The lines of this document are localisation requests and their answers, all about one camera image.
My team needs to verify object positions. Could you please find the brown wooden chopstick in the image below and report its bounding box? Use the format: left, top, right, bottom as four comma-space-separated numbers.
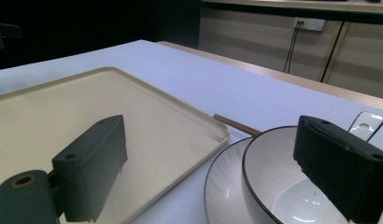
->
212, 113, 262, 137

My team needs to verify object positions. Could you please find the beige plastic tray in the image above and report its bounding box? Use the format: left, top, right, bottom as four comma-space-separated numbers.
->
0, 66, 230, 224

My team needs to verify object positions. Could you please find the black power cable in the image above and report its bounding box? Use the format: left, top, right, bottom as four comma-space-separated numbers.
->
282, 21, 304, 75

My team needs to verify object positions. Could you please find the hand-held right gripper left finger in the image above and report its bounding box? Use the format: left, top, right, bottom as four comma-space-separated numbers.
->
51, 114, 129, 224

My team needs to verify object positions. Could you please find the white wall power socket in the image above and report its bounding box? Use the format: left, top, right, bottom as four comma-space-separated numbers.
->
293, 17, 326, 33

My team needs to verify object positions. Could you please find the white bowl with dark rim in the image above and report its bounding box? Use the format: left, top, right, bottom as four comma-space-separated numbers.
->
241, 125, 383, 224

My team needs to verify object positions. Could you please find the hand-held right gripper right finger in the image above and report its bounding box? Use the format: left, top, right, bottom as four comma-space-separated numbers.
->
292, 115, 383, 224

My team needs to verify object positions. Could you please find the dark chair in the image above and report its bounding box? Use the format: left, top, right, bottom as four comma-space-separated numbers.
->
0, 21, 23, 50

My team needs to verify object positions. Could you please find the white ribbed plate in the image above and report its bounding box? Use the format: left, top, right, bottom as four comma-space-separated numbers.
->
204, 136, 254, 224

